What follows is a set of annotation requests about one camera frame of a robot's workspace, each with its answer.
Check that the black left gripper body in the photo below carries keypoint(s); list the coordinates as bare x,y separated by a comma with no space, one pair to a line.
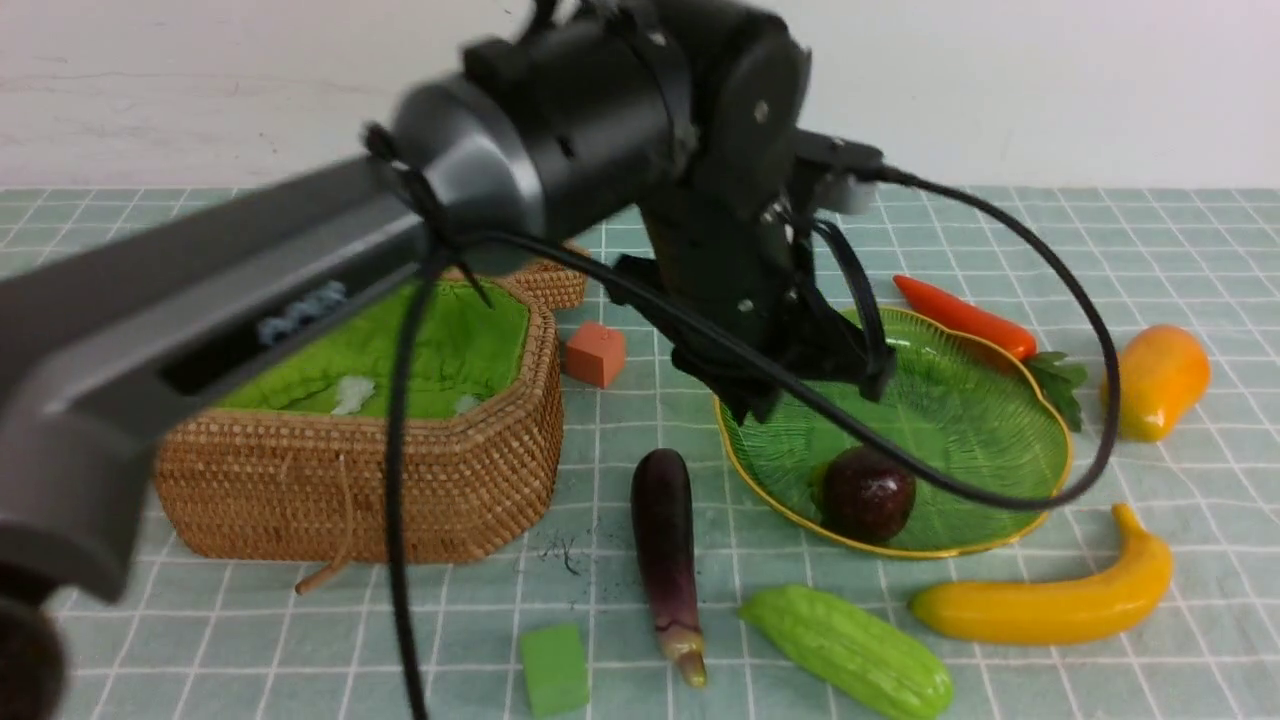
746,277

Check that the purple eggplant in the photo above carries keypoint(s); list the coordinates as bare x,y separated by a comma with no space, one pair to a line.
661,517

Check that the dark purple mangosteen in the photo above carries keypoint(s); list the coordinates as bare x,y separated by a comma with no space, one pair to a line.
864,497

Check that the orange carrot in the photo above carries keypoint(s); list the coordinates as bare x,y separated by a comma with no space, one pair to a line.
1057,377

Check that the orange yellow mango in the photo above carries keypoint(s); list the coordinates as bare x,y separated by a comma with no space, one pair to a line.
1164,373

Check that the green bitter melon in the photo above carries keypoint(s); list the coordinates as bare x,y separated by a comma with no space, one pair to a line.
865,657

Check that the yellow banana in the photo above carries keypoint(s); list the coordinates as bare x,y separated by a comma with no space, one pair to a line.
1078,611

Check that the orange cube block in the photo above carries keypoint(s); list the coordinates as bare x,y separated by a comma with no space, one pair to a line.
595,354

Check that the woven wicker basket lid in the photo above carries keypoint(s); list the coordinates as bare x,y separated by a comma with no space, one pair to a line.
547,283

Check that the green glass leaf plate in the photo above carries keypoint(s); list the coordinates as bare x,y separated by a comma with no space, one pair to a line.
956,403

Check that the teal checkered tablecloth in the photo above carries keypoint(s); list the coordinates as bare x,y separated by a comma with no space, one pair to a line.
199,639

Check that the green cube block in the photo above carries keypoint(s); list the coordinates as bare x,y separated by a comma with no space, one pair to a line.
555,668

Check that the woven wicker basket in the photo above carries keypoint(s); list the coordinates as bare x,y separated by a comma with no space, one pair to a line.
293,466

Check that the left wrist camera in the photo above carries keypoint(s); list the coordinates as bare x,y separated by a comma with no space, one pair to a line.
833,174

